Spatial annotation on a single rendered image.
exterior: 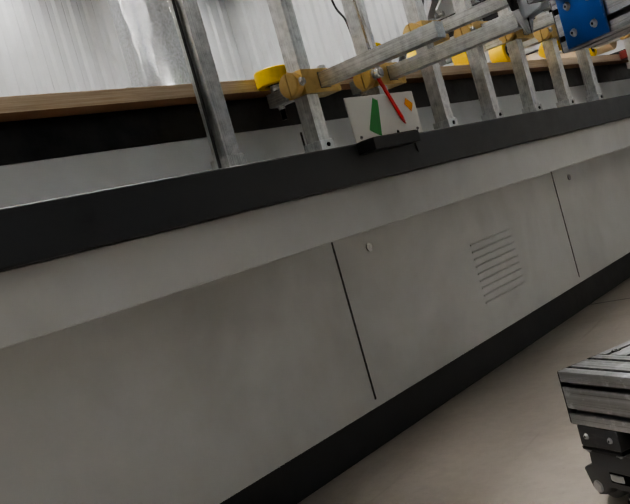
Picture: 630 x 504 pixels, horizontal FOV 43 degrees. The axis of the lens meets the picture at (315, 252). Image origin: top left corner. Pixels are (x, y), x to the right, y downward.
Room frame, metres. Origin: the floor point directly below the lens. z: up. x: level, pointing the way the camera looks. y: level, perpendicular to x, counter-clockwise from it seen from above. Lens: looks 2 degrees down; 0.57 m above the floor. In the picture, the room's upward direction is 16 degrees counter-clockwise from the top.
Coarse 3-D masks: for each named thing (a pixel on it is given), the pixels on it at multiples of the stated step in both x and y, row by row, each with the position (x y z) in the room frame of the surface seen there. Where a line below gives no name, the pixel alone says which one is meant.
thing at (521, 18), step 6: (522, 0) 1.59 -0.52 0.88; (522, 6) 1.60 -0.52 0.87; (528, 6) 1.59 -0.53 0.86; (534, 6) 1.58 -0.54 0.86; (540, 6) 1.57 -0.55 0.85; (516, 12) 1.60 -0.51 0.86; (522, 12) 1.60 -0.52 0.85; (528, 12) 1.59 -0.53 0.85; (516, 18) 1.61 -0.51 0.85; (522, 18) 1.60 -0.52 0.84; (522, 24) 1.60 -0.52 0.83; (528, 24) 1.61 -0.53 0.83; (528, 30) 1.61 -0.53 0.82
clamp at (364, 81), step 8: (384, 64) 1.82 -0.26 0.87; (368, 72) 1.78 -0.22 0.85; (384, 72) 1.82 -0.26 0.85; (360, 80) 1.80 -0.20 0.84; (368, 80) 1.78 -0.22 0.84; (376, 80) 1.79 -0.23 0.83; (384, 80) 1.81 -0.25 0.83; (392, 80) 1.83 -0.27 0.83; (400, 80) 1.86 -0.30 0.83; (360, 88) 1.80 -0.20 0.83; (368, 88) 1.80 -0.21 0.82
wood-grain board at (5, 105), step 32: (544, 64) 2.87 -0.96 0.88; (576, 64) 3.09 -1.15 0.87; (608, 64) 3.47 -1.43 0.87; (32, 96) 1.35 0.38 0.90; (64, 96) 1.40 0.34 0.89; (96, 96) 1.45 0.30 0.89; (128, 96) 1.50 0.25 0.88; (160, 96) 1.55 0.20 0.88; (192, 96) 1.61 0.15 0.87; (224, 96) 1.70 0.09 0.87; (256, 96) 1.81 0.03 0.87
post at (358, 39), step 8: (344, 0) 1.82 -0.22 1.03; (360, 0) 1.82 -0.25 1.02; (344, 8) 1.82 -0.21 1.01; (352, 8) 1.81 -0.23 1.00; (352, 16) 1.81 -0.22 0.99; (352, 24) 1.82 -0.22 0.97; (368, 24) 1.82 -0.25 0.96; (352, 32) 1.82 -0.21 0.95; (360, 32) 1.81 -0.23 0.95; (352, 40) 1.82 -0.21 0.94; (360, 40) 1.81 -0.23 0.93; (360, 48) 1.81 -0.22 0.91; (376, 88) 1.81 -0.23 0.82
